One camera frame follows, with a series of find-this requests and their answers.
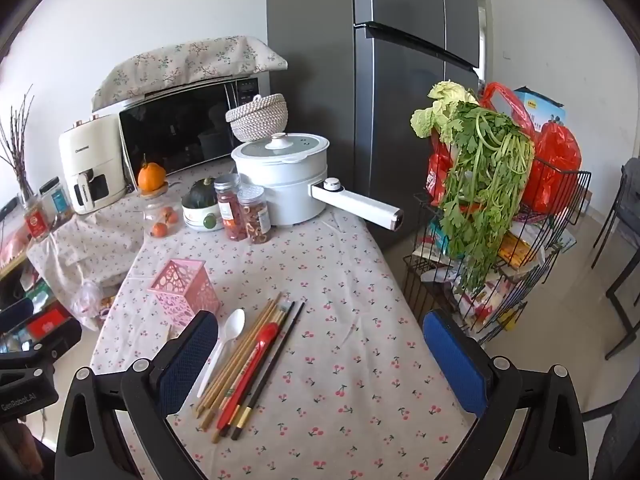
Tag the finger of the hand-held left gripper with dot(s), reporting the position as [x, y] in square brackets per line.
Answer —
[60, 342]
[15, 314]

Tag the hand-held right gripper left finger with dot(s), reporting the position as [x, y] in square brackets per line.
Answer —
[187, 360]

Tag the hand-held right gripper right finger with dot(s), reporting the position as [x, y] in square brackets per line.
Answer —
[455, 365]

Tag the plastic-wrapped disposable chopsticks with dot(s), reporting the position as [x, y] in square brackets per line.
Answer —
[232, 387]

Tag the white plastic spoon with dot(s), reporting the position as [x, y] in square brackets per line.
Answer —
[232, 322]

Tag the pink perforated utensil holder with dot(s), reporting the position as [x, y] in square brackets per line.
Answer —
[185, 285]

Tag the red plastic spoon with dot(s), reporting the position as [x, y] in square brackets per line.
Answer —
[265, 335]

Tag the black chopstick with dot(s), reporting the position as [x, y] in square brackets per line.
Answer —
[286, 320]
[280, 345]

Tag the clear plastic bag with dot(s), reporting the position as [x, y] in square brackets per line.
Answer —
[87, 305]

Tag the floral side table cloth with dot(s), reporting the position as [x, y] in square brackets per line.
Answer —
[85, 250]

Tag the glass jar with red label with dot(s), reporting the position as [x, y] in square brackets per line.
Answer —
[36, 220]

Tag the cherry print tablecloth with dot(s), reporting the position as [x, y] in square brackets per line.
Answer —
[350, 360]

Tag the black-lidded jar with teal label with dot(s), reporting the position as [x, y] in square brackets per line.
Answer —
[56, 200]

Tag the small orange fruit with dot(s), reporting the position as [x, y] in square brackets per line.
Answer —
[173, 216]
[160, 229]

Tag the white ceramic bowl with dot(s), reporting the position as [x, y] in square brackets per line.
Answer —
[192, 217]

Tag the clear glass jar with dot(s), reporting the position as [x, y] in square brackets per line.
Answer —
[157, 210]

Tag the jar of red goji berries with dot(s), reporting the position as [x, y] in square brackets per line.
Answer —
[229, 210]

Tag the jar of dried fruit slices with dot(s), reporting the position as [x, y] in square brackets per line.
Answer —
[254, 217]

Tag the dried branches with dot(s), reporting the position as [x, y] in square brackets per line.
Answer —
[15, 155]

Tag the dark green squash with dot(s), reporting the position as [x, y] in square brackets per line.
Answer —
[202, 192]

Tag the cream air fryer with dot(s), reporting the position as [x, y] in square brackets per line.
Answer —
[90, 160]

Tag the large orange fruit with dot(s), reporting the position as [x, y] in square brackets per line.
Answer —
[151, 176]

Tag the green cilantro bunch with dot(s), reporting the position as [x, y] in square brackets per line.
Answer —
[480, 170]

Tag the white electric pot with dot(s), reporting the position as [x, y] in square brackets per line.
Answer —
[290, 190]

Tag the red plastic bag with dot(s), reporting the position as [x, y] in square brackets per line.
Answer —
[555, 160]

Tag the dark chair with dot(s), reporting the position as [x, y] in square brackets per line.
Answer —
[625, 210]

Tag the black microwave oven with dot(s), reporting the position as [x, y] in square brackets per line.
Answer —
[175, 130]

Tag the white pot lid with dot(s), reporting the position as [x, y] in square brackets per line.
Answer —
[285, 144]

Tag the woven basket with lid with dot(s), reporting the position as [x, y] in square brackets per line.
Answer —
[260, 117]

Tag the napa cabbage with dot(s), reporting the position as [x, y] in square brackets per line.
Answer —
[440, 105]

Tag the grey refrigerator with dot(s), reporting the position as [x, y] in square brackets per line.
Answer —
[400, 110]

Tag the blue cardboard box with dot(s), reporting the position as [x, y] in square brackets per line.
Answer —
[542, 105]

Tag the floral microwave cover cloth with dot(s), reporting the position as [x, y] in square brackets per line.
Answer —
[190, 60]

